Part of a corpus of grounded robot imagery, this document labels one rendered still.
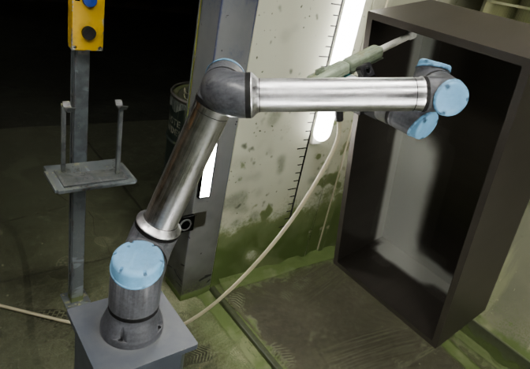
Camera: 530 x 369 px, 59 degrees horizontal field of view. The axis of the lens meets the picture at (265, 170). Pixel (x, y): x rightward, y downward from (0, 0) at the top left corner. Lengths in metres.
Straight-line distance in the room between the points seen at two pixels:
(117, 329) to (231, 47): 1.20
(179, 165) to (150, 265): 0.29
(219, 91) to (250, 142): 1.15
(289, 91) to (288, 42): 1.09
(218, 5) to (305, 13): 0.45
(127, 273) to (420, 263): 1.53
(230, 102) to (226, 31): 0.90
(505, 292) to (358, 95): 1.94
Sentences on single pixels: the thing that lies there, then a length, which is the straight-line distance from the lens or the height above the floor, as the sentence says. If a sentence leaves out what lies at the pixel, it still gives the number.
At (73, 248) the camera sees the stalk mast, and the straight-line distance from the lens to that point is 2.44.
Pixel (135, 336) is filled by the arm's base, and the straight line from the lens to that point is 1.51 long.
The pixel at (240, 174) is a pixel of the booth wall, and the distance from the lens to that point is 2.37.
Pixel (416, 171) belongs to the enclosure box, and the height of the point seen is 0.98.
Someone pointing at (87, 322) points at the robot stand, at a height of 0.64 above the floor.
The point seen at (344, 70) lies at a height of 1.46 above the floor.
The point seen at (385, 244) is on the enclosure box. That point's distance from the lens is 2.53.
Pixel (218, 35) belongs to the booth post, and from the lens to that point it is 2.03.
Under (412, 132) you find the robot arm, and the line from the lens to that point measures 1.40.
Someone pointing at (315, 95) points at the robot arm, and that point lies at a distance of 1.18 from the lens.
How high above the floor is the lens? 1.77
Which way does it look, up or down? 25 degrees down
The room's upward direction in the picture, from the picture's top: 12 degrees clockwise
